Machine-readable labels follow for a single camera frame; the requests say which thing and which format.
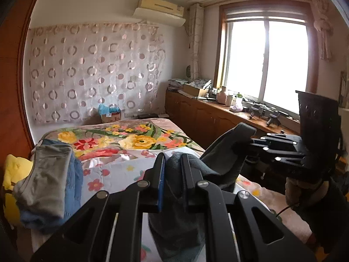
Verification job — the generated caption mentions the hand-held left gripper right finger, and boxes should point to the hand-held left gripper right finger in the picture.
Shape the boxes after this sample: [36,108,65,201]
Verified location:
[180,153,317,262]

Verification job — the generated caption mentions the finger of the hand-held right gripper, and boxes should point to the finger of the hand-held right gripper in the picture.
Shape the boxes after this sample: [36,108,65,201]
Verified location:
[249,133,303,148]
[247,145,308,167]

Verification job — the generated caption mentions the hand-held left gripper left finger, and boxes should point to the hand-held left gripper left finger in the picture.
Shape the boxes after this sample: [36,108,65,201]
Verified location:
[30,153,167,262]

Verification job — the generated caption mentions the blue denim shorts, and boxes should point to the blue denim shorts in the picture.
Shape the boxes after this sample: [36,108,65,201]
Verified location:
[149,123,257,261]

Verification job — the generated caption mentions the person's right forearm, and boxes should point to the person's right forearm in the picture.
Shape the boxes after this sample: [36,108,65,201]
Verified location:
[296,179,349,254]

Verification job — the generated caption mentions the folded olive pants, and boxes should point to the folded olive pants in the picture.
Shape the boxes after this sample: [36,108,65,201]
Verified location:
[12,145,73,219]

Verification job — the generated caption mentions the person's right hand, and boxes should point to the person's right hand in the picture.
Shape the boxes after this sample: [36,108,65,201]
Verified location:
[285,176,304,210]

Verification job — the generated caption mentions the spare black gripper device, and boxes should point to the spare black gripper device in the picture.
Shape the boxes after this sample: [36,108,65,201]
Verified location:
[247,105,263,121]
[266,111,285,127]

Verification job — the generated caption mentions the floral plush blanket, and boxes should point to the floral plush blanket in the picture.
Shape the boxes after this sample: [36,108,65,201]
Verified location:
[41,118,205,164]

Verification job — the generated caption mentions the pink floral rug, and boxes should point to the pink floral rug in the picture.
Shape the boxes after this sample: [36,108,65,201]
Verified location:
[237,176,313,246]

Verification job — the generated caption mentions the long wooden cabinet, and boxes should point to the long wooden cabinet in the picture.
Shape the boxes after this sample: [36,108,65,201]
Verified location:
[165,89,300,148]

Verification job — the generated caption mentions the small cardboard box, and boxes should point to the small cardboard box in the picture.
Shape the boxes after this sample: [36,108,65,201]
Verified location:
[101,111,122,123]

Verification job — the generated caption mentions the wooden-framed window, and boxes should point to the wooden-framed window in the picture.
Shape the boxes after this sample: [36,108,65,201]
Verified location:
[218,1,319,115]

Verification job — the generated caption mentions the folded blue denim jeans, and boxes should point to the folded blue denim jeans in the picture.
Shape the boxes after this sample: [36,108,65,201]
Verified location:
[20,139,84,234]

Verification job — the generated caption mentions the blue plastic bag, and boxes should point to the blue plastic bag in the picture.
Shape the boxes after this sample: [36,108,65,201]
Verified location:
[98,104,120,115]

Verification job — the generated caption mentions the open cardboard box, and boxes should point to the open cardboard box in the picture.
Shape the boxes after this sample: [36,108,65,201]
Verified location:
[183,83,209,97]

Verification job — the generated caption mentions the folded patterned cloth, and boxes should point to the folded patterned cloth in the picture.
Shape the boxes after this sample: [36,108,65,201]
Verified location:
[168,79,212,88]

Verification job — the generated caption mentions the patterned window curtain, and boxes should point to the patterned window curtain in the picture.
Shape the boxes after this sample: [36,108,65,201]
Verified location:
[311,0,334,60]
[189,3,205,81]

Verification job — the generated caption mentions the yellow plush toy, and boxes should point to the yellow plush toy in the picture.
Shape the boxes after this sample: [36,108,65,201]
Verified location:
[3,154,34,227]

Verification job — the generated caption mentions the wooden slatted wardrobe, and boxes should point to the wooden slatted wardrobe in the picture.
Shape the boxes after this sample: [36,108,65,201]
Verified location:
[0,0,39,167]

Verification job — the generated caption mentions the black cable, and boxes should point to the black cable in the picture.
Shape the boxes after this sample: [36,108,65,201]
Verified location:
[275,200,300,219]

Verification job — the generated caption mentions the circle-patterned sheer wall curtain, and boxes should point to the circle-patterned sheer wall curtain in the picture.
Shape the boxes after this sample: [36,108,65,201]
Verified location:
[29,22,167,124]

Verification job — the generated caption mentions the cream wall air conditioner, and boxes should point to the cream wall air conditioner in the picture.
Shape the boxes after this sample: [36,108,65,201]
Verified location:
[133,0,186,27]

